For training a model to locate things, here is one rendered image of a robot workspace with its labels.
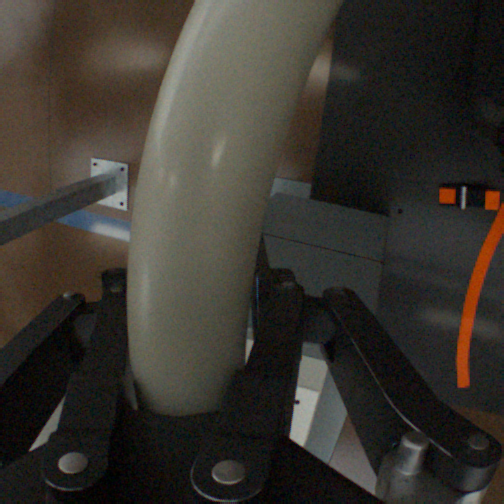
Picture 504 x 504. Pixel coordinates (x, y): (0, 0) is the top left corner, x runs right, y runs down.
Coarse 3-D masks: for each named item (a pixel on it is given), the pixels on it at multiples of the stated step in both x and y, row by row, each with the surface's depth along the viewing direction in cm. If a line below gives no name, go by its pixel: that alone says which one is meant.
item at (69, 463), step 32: (96, 320) 13; (96, 352) 11; (128, 352) 11; (96, 384) 8; (128, 384) 10; (64, 416) 7; (96, 416) 7; (64, 448) 6; (96, 448) 6; (64, 480) 5; (96, 480) 5
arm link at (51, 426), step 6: (60, 408) 49; (54, 414) 48; (54, 420) 47; (48, 426) 46; (54, 426) 47; (42, 432) 45; (48, 432) 46; (42, 438) 44; (36, 444) 43; (30, 450) 43
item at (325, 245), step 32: (288, 192) 140; (288, 224) 114; (320, 224) 116; (352, 224) 120; (384, 224) 123; (288, 256) 95; (320, 256) 96; (352, 256) 98; (384, 256) 102; (320, 288) 82; (352, 288) 84; (320, 352) 65; (320, 416) 70; (320, 448) 73
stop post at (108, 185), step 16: (96, 160) 163; (96, 176) 160; (112, 176) 162; (128, 176) 162; (64, 192) 139; (80, 192) 144; (96, 192) 153; (112, 192) 163; (16, 208) 120; (32, 208) 122; (48, 208) 129; (64, 208) 138; (80, 208) 146; (0, 224) 110; (16, 224) 117; (32, 224) 124; (0, 240) 111
